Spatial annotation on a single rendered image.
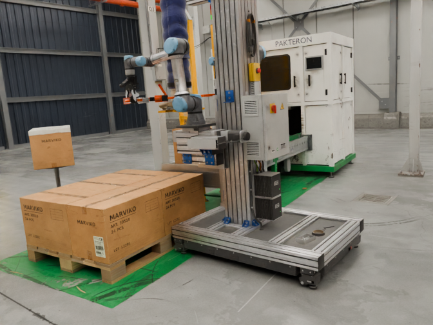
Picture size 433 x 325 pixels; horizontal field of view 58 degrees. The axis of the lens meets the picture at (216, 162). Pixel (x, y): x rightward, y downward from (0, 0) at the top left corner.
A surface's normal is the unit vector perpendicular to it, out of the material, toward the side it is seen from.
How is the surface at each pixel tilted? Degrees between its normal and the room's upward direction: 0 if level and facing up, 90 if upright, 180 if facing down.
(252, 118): 90
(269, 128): 90
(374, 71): 90
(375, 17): 90
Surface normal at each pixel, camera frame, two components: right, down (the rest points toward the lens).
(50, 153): 0.36, 0.14
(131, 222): 0.84, 0.04
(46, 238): -0.54, 0.18
